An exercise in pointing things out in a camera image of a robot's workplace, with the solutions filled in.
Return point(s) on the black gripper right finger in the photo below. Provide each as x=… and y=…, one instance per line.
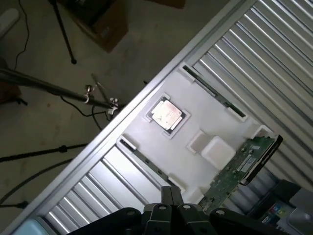
x=188, y=220

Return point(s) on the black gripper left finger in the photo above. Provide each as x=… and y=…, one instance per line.
x=156, y=220

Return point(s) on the white rounded object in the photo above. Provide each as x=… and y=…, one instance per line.
x=8, y=22

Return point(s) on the white parts rack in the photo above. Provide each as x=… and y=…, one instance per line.
x=207, y=110

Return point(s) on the light blue plastic object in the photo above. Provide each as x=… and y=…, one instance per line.
x=31, y=227

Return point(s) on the silver CPU chip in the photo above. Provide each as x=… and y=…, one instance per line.
x=167, y=115

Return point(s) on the open brown cardboard box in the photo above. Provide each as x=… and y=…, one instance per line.
x=102, y=22

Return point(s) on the grey metal PC case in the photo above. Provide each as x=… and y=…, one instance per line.
x=300, y=203

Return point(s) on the thin black tripod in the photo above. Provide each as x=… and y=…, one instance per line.
x=63, y=31

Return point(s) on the hard disk green circuit board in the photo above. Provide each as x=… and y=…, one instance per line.
x=234, y=171

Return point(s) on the black tripod with long legs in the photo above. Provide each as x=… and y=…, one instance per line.
x=36, y=153

